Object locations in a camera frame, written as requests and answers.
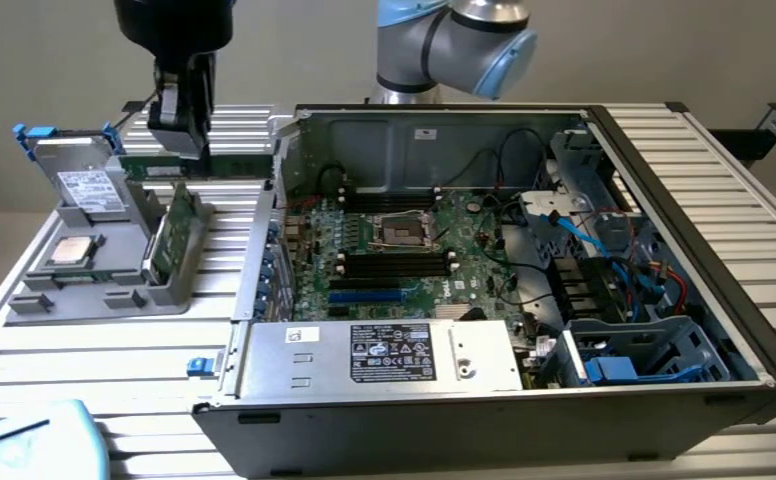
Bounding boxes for green graphics card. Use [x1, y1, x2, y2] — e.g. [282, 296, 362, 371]
[141, 181, 205, 287]

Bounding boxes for blue expansion slot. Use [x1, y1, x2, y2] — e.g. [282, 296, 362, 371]
[327, 290, 406, 303]

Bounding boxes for red wire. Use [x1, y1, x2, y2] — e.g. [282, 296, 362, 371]
[652, 258, 690, 302]

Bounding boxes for black expansion slot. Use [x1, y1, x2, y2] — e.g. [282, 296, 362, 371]
[327, 278, 408, 292]

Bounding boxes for silver hard disk blue carrier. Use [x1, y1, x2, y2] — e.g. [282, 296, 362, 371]
[11, 122, 130, 215]

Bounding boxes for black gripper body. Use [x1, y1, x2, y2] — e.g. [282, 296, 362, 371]
[113, 0, 235, 65]

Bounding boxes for CPU socket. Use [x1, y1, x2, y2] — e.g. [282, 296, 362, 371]
[360, 211, 440, 250]

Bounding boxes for green RAM stick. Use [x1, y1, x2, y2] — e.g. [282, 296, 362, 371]
[117, 153, 275, 181]

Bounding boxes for grey parts rack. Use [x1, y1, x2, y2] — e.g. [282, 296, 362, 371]
[6, 144, 217, 317]

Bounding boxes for short black wire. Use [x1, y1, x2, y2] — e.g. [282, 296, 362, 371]
[315, 163, 350, 197]

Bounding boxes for black open PC case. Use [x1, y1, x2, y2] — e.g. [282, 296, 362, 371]
[190, 102, 776, 480]

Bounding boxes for grey metal disk bay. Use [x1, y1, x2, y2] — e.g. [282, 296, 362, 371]
[517, 127, 644, 262]

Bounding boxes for light blue cloth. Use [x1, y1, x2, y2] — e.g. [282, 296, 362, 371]
[0, 398, 111, 480]

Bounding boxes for green motherboard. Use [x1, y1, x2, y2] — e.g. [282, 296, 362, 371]
[279, 187, 557, 346]

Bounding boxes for silver power supply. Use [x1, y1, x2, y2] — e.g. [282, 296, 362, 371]
[235, 319, 524, 397]

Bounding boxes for silver chipset heat sink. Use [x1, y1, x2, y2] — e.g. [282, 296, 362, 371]
[434, 305, 490, 322]

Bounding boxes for grey disk bay blue rails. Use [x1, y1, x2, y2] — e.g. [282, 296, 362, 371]
[558, 314, 741, 389]

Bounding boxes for silver CPU chip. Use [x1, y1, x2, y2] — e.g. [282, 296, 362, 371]
[49, 237, 101, 266]

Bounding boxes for long black looped wire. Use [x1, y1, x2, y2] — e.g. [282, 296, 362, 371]
[450, 128, 557, 202]

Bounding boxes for blue SATA wire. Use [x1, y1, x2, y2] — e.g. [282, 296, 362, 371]
[545, 211, 664, 322]

